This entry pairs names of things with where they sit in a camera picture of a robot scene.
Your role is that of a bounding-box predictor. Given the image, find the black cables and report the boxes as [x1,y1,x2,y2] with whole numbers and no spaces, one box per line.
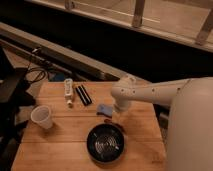
[25,46,56,83]

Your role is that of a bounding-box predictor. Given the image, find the black equipment at left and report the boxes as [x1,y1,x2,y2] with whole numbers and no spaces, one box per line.
[0,46,35,171]

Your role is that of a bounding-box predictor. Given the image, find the white tube bottle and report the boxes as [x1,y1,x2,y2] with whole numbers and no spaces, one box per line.
[64,78,73,107]

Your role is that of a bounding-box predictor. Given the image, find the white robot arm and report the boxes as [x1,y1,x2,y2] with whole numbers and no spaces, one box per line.
[111,75,213,171]

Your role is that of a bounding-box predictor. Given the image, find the white plastic cup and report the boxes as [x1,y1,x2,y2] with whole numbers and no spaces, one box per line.
[30,105,53,129]

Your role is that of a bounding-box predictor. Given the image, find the blue sponge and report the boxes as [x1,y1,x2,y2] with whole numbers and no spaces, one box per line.
[97,104,113,117]

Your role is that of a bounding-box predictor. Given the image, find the metal rail beam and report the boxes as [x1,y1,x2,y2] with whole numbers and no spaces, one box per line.
[0,22,126,80]

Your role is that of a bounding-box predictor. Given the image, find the black ceramic bowl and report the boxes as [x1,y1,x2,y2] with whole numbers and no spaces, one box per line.
[86,124,125,163]

